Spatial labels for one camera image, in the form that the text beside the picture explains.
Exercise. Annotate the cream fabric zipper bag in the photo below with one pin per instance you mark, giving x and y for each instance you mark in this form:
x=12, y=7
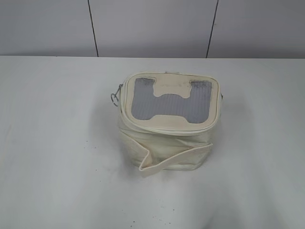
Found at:
x=167, y=121

